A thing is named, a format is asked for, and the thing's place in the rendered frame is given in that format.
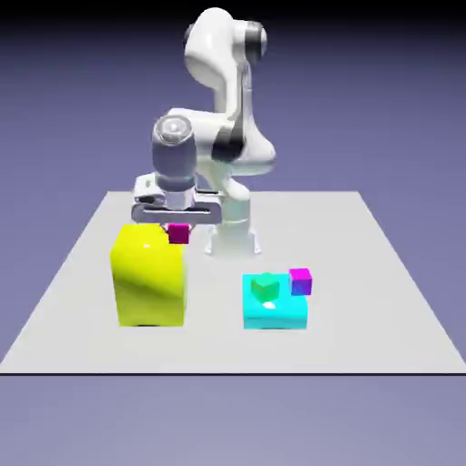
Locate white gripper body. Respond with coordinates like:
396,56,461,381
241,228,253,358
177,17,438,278
130,202,222,226

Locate large cyan box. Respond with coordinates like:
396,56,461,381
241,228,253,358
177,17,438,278
241,272,309,331

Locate large yellow box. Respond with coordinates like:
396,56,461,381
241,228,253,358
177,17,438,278
109,223,188,328

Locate small green cube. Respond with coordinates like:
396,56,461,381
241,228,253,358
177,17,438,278
250,271,280,303

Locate small purple cube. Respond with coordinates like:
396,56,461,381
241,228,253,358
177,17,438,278
289,268,313,297

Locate small magenta cube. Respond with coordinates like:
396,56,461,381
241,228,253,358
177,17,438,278
167,222,191,245

